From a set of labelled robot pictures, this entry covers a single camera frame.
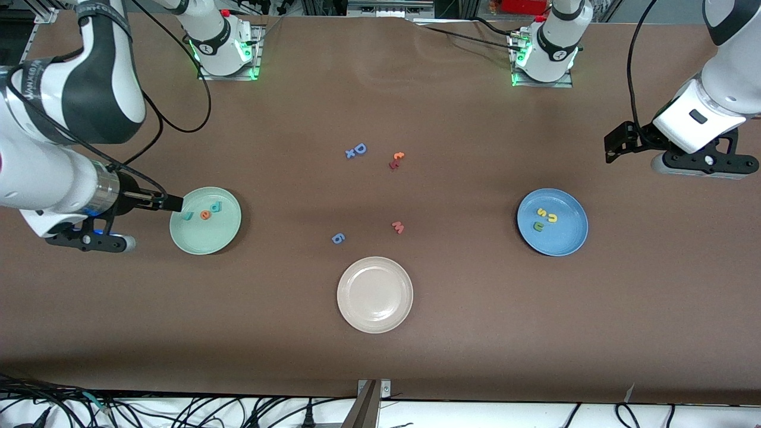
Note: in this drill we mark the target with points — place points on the pale beige plate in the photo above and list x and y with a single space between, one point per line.
374 294

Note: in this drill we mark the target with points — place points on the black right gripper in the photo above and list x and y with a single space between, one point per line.
127 198

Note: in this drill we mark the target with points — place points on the red box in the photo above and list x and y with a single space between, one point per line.
523 6

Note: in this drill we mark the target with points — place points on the blue foam letter g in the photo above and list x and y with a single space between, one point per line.
337 238

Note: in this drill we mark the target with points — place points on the pale green plate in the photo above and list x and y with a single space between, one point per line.
205 238

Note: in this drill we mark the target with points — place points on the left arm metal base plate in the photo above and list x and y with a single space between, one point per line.
544 84

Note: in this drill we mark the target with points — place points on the metal table bracket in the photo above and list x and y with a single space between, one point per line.
371 404

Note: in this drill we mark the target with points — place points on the blue plate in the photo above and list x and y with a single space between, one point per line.
565 238

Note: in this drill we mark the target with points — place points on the black power plug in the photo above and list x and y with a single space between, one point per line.
308 419

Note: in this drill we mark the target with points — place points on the aluminium frame profile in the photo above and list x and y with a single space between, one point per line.
44 12

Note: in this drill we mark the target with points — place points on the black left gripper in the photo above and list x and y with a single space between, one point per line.
644 137

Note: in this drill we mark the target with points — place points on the pink foam letter w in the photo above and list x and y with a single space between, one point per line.
398 227

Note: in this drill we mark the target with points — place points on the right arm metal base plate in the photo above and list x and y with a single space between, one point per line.
229 77

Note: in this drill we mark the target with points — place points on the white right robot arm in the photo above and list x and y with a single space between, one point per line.
101 89

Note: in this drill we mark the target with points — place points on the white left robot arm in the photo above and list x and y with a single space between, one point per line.
701 119

